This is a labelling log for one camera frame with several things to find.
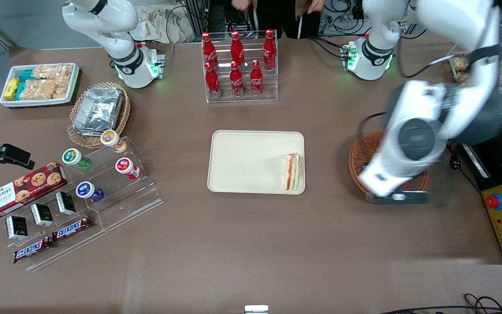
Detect crumpled beige paper bag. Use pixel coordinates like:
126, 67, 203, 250
129, 5, 196, 44

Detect light wicker basket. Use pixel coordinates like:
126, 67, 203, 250
66, 82, 131, 149

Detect clear bag of rice crackers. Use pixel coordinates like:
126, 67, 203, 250
32, 64, 74, 83
18, 79, 69, 100

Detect blue cap small bottle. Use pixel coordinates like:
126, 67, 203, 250
75, 181, 105, 203

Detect triangular sandwich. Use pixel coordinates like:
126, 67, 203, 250
282, 153, 301, 192

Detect white rectangular snack tray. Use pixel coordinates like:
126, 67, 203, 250
0, 63, 81, 108

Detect clear acrylic bottle rack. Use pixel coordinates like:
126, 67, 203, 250
202, 30, 279, 104

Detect stack of foil trays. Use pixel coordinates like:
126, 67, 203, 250
72, 87, 124, 137

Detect red cola bottle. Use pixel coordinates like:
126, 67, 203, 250
250, 59, 264, 96
204, 62, 222, 98
262, 29, 277, 71
229, 61, 245, 97
231, 31, 245, 71
201, 32, 218, 68

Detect orange cap small bottle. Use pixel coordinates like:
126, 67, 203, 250
100, 130, 128, 154

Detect black equipment base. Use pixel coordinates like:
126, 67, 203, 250
459, 126, 502, 266

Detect yellow snack packet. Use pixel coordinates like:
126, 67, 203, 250
4, 77, 20, 100

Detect red Walkers cookie box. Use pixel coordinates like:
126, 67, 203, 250
0, 162, 69, 219

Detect beige plastic tray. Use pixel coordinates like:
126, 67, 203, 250
207, 130, 306, 195

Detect black floor cables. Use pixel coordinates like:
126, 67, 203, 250
379, 293, 502, 314

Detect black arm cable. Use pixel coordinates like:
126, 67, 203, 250
396, 37, 468, 80

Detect person in black clothing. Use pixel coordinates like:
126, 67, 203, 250
232, 0, 326, 39

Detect teal snack packet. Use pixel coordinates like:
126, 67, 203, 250
16, 69, 37, 99

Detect red cap small bottle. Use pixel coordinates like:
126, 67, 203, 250
115, 157, 141, 180

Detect Snickers chocolate bar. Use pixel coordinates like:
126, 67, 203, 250
51, 216, 92, 242
13, 236, 54, 264

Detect brown wicker basket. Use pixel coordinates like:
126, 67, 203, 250
348, 130, 430, 196

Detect clear acrylic stepped display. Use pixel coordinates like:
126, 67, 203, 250
0, 136, 164, 272

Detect green cap small bottle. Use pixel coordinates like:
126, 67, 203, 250
61, 148, 93, 172

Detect small black box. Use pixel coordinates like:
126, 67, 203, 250
55, 191, 77, 216
6, 215, 29, 240
30, 203, 54, 227

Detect black box device on mount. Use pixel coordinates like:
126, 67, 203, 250
448, 146, 462, 170

